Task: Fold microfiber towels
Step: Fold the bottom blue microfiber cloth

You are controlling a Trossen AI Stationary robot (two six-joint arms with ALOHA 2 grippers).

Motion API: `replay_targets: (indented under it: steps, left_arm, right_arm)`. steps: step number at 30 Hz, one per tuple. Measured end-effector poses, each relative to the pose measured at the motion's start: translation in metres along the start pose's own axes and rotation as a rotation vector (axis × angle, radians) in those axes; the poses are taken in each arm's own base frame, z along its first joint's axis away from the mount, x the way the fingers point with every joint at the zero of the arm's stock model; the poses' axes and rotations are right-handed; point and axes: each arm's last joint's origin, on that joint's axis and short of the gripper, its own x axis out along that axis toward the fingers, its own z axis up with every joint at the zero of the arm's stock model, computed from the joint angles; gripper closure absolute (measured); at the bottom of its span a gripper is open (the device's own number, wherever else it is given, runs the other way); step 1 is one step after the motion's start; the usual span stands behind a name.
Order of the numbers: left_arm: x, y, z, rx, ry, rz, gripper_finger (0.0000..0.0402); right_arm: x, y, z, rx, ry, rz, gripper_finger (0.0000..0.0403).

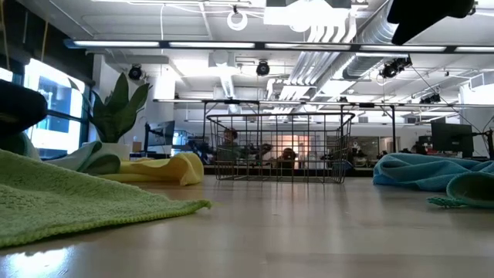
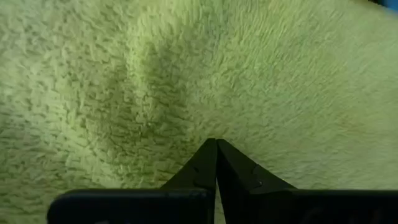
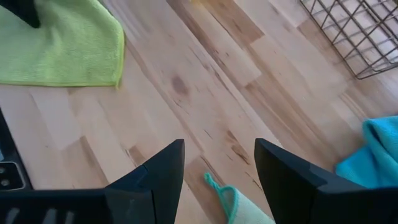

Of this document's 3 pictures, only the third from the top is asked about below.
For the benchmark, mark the black aluminium table frame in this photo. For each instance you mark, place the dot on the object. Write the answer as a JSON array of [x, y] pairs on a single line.
[[9, 149]]

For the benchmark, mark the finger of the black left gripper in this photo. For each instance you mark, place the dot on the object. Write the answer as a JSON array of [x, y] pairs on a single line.
[[21, 12]]

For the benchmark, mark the blue microfiber towel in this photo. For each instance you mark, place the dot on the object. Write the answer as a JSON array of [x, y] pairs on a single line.
[[379, 155]]

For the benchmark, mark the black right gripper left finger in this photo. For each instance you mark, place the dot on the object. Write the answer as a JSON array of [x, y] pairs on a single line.
[[155, 186]]

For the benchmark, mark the lime green microfiber towel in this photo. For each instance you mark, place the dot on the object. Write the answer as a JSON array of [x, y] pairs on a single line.
[[62, 46]]

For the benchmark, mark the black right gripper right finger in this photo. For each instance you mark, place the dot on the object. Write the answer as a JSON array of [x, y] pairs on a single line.
[[286, 186]]

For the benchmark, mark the pale green microfiber towel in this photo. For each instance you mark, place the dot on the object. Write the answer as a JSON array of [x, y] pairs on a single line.
[[245, 208]]

